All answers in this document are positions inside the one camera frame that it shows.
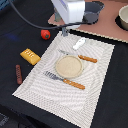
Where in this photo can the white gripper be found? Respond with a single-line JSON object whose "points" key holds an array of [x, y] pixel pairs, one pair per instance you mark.
{"points": [[70, 11]]}

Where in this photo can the red toy tomato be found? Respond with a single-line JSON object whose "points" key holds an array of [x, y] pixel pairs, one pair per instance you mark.
{"points": [[45, 34]]}

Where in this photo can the yellow toy bread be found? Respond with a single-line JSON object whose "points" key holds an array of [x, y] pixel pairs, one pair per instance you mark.
{"points": [[30, 56]]}

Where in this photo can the brown toy sausage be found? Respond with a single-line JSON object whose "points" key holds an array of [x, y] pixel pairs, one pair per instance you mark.
{"points": [[18, 74]]}

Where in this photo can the large grey pot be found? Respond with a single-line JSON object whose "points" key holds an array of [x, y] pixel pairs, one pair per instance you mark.
{"points": [[92, 11]]}

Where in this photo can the beige round plate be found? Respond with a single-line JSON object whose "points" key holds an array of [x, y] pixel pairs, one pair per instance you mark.
{"points": [[69, 66]]}

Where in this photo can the beige bowl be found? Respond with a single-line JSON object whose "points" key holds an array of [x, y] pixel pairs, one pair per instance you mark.
{"points": [[123, 14]]}

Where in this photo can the woven grey placemat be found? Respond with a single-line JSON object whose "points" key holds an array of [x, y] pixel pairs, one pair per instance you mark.
{"points": [[72, 104]]}

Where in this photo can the wooden handled knife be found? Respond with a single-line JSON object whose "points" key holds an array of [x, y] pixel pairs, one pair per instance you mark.
{"points": [[80, 56]]}

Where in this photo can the wooden handled fork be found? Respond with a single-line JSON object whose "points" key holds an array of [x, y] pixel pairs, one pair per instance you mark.
{"points": [[55, 77]]}

